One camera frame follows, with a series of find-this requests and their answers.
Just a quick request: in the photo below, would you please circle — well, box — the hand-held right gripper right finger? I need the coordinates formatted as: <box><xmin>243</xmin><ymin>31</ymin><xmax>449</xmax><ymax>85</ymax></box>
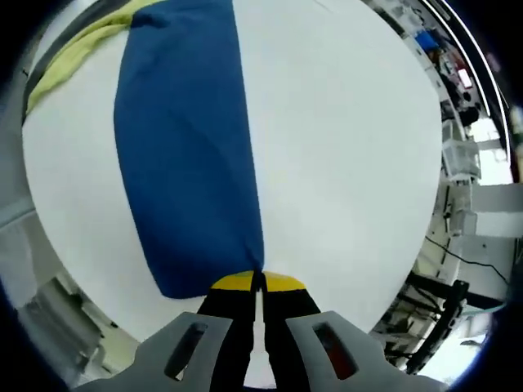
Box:
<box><xmin>261</xmin><ymin>271</ymin><xmax>449</xmax><ymax>392</ymax></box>

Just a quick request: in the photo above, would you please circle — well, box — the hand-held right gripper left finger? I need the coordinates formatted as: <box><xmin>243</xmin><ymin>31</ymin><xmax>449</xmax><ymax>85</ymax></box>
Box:
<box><xmin>75</xmin><ymin>269</ymin><xmax>260</xmax><ymax>392</ymax></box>

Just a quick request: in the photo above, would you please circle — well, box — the yellow blue grey garment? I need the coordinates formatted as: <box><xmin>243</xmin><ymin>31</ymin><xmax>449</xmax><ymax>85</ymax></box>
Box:
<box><xmin>25</xmin><ymin>0</ymin><xmax>266</xmax><ymax>300</ymax></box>

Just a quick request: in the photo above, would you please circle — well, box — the black metal stand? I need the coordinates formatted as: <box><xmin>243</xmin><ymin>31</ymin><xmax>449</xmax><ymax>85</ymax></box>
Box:
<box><xmin>391</xmin><ymin>272</ymin><xmax>472</xmax><ymax>375</ymax></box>

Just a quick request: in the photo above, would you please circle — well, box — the white mesh office chair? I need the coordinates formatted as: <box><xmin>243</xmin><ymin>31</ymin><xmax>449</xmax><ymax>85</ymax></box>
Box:
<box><xmin>440</xmin><ymin>122</ymin><xmax>484</xmax><ymax>179</ymax></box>

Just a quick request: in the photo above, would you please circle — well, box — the blue storage bin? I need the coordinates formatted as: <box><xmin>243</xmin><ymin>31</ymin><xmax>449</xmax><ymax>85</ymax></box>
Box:
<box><xmin>414</xmin><ymin>31</ymin><xmax>440</xmax><ymax>52</ymax></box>

